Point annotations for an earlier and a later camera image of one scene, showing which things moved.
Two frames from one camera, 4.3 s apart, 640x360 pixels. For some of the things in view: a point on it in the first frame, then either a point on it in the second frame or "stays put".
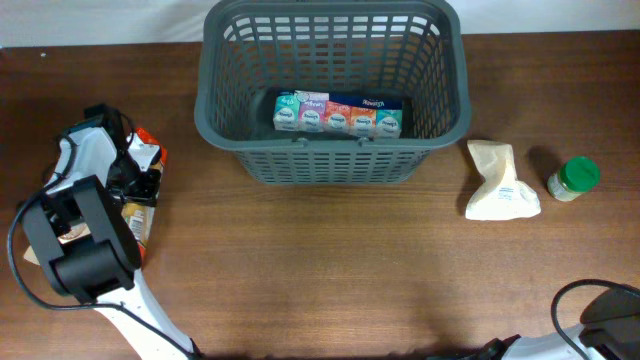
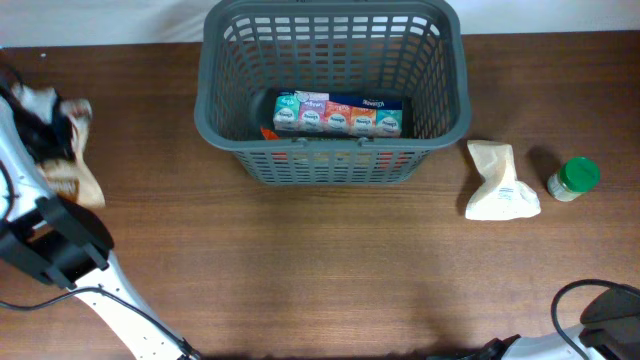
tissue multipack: x=361 y=115 stays put
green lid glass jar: x=574 y=177 stays put
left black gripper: x=145 y=192 -> x=62 y=145
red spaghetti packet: x=140 y=218 -> x=386 y=160
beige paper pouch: x=502 y=196 stays put
